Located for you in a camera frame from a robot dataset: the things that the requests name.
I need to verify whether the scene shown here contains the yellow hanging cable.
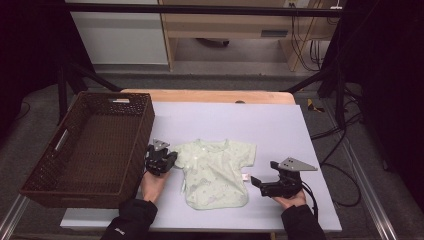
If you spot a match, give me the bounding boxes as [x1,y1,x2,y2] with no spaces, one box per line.
[293,0,323,71]

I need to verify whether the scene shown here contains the yellow and black tape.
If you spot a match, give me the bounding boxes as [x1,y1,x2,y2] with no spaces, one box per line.
[306,98,326,114]

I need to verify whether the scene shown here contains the person's right hand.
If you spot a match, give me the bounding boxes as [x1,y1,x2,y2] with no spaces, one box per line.
[271,189,308,210]

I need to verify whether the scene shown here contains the black metal stand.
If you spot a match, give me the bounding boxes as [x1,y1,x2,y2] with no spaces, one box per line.
[283,16,348,129]
[56,59,123,126]

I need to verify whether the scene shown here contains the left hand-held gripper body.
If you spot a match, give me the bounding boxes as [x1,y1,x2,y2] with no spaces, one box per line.
[144,138,171,177]

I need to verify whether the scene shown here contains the light wooden desk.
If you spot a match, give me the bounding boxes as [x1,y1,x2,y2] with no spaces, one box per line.
[158,0,338,73]

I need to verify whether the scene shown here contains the black curtain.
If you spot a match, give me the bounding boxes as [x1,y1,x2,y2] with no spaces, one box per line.
[0,0,96,141]
[333,0,424,214]

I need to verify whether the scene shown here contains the white cabinet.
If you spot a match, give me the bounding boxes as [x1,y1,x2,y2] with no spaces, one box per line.
[64,0,169,66]

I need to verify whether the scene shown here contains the right hand-held gripper cable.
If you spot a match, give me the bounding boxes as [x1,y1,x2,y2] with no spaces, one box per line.
[301,181,320,223]

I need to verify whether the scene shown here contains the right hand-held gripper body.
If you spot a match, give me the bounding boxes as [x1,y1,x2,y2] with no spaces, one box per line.
[261,157,319,199]

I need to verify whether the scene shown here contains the black straight floor cable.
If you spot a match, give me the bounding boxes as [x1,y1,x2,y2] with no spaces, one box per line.
[309,113,364,141]

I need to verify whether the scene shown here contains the aluminium rail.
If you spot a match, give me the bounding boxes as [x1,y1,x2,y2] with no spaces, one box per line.
[328,103,399,240]
[0,194,29,240]

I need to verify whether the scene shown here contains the brown woven basket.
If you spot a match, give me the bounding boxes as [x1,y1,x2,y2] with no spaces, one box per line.
[19,91,156,210]

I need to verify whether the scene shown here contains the light green baby shirt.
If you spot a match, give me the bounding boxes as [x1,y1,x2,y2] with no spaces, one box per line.
[171,138,258,211]

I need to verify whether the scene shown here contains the black hanging cables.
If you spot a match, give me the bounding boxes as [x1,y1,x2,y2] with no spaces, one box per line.
[289,3,323,73]

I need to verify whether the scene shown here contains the person's left hand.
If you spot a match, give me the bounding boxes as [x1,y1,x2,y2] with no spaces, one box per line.
[139,169,171,204]

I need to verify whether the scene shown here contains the black horizontal frame bar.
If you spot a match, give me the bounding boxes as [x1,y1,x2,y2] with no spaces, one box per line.
[64,2,344,18]

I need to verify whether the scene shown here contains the black looped floor cable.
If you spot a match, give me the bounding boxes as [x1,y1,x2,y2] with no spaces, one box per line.
[321,162,363,208]

